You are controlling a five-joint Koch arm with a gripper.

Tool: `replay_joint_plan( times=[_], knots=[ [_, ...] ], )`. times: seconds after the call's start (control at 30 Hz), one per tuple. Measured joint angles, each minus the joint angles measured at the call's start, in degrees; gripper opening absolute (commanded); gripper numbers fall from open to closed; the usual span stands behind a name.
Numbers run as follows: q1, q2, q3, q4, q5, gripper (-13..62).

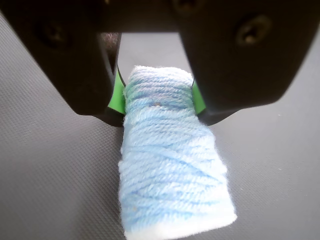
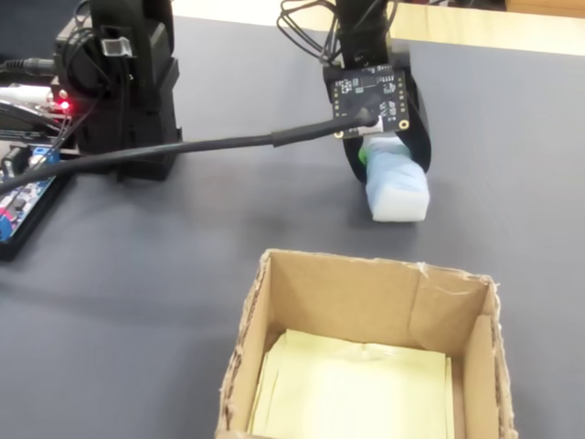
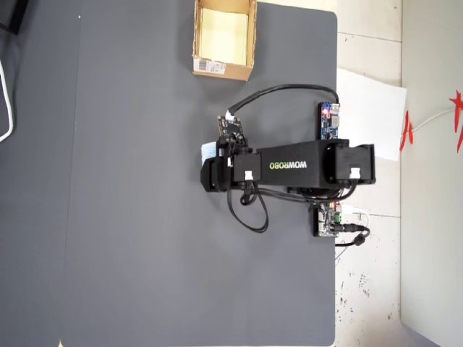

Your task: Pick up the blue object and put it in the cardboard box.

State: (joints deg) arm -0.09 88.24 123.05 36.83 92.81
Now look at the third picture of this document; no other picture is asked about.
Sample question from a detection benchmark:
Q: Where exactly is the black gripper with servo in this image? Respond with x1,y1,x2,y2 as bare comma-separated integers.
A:
200,136,263,193

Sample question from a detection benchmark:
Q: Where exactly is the light blue yarn-wrapped block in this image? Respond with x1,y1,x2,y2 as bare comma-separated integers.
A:
200,142,218,164

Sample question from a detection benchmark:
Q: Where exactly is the open cardboard box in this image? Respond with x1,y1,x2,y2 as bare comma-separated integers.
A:
191,0,258,82

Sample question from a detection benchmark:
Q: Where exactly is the dark grey textured mat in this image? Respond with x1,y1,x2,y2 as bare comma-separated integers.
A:
59,0,339,347

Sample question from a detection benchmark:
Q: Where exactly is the blue USB adapter board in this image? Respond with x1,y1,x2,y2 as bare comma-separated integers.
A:
318,102,342,142

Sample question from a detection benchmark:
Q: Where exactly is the motor controller circuit board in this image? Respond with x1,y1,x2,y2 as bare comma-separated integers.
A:
312,201,344,239

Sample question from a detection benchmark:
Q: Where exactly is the white paper sheet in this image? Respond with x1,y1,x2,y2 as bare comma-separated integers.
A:
336,67,408,163

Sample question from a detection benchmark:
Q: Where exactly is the black camera circuit board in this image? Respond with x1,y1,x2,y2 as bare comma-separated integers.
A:
216,114,247,141

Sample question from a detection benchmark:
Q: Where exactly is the black servo cable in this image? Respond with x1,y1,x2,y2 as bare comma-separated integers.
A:
240,180,354,205
226,181,271,234

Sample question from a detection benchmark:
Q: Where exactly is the thick black USB cable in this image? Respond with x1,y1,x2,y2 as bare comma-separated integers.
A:
226,84,341,117

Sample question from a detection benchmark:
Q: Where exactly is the short white connector cable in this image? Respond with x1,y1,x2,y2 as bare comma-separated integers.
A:
341,205,370,226

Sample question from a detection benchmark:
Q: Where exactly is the black power cable with ferrite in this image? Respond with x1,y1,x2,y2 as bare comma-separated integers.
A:
334,223,372,249

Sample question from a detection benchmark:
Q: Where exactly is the white curved cord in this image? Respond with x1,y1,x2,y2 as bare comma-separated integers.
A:
0,57,17,142

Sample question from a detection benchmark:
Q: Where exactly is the white floor cable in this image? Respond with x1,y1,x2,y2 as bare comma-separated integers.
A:
411,105,457,133

